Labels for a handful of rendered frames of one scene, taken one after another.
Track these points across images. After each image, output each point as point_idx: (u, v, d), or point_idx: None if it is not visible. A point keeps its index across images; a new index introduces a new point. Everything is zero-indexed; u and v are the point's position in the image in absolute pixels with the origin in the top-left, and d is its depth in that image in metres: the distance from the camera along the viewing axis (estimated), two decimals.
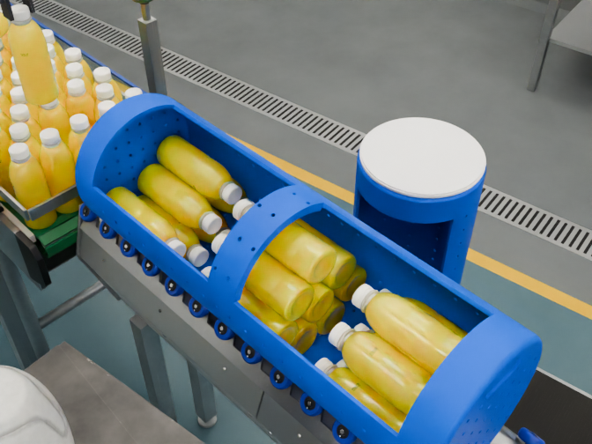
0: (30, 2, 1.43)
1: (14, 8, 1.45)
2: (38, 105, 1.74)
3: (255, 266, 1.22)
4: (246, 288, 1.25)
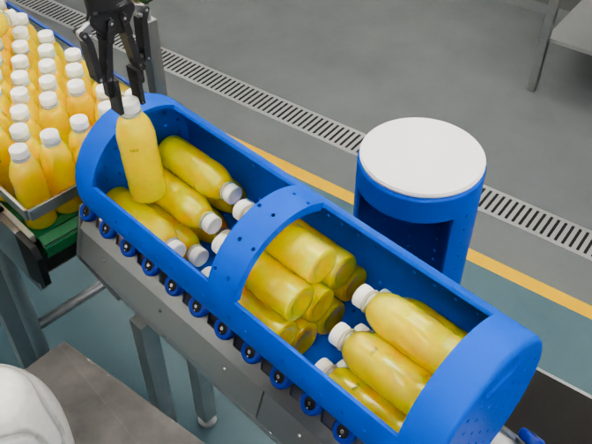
0: (141, 93, 1.28)
1: (122, 99, 1.30)
2: (38, 105, 1.74)
3: (255, 266, 1.22)
4: (246, 288, 1.25)
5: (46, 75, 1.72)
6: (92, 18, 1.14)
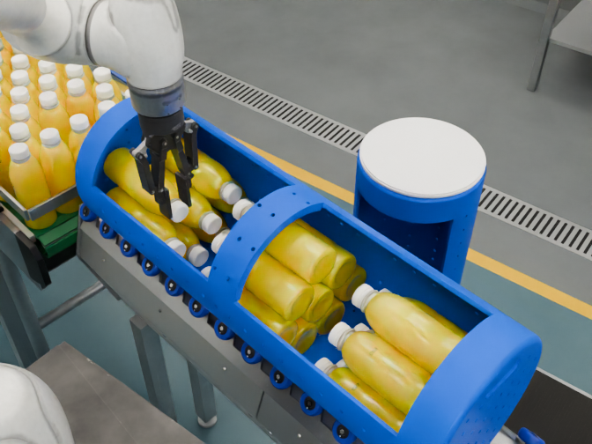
0: (188, 198, 1.36)
1: (178, 203, 1.36)
2: (38, 105, 1.74)
3: (255, 266, 1.22)
4: (245, 288, 1.25)
5: (46, 75, 1.72)
6: (148, 140, 1.22)
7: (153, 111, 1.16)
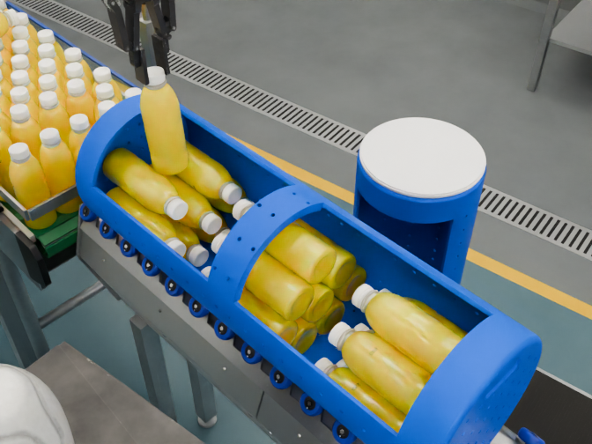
0: (166, 63, 1.29)
1: (177, 202, 1.36)
2: (38, 105, 1.74)
3: (255, 266, 1.22)
4: (245, 288, 1.25)
5: (46, 75, 1.72)
6: None
7: None
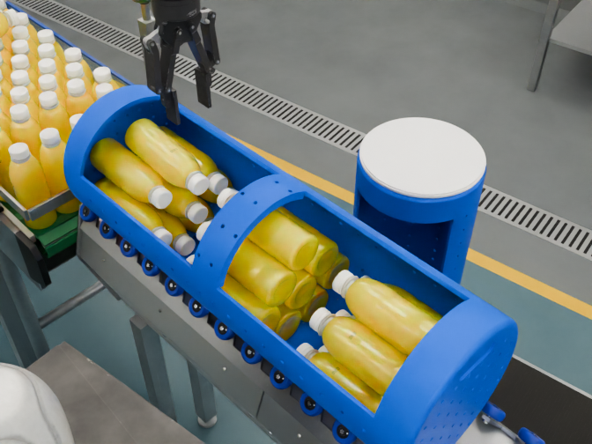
0: (208, 97, 1.27)
1: (161, 190, 1.38)
2: (38, 105, 1.74)
3: (238, 254, 1.24)
4: (229, 275, 1.27)
5: (46, 75, 1.72)
6: (161, 28, 1.12)
7: None
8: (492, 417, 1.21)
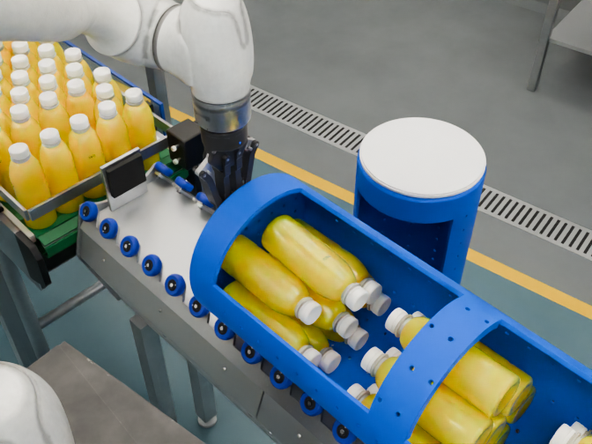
0: None
1: (312, 305, 1.18)
2: (38, 105, 1.74)
3: None
4: None
5: (46, 75, 1.72)
6: None
7: None
8: None
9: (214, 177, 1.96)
